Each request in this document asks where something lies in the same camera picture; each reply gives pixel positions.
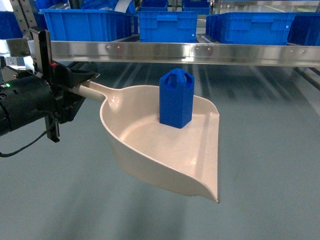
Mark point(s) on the blue plastic block part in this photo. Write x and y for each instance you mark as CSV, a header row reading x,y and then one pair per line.
x,y
176,94

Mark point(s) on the blue plastic bin centre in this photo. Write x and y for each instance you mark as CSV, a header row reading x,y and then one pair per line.
x,y
167,26

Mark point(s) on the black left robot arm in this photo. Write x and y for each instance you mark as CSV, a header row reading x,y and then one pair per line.
x,y
43,93

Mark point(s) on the blue plastic bin left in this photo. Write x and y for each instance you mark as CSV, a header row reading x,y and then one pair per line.
x,y
89,25

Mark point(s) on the beige plastic dustpan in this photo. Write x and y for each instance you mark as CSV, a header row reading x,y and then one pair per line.
x,y
181,160

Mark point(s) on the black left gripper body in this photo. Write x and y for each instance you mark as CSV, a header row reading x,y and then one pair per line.
x,y
54,73

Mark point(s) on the blue plastic bin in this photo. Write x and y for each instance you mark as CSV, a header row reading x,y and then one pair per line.
x,y
167,26
305,29
89,25
250,28

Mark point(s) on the blue plastic bin far right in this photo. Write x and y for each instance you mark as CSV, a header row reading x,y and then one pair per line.
x,y
305,29

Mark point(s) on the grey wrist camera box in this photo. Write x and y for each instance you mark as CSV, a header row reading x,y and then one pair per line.
x,y
16,64

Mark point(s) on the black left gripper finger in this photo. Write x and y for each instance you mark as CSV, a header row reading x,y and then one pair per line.
x,y
77,77
68,105

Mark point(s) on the stainless steel shelf rack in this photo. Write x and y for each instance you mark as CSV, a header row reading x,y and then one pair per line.
x,y
188,53

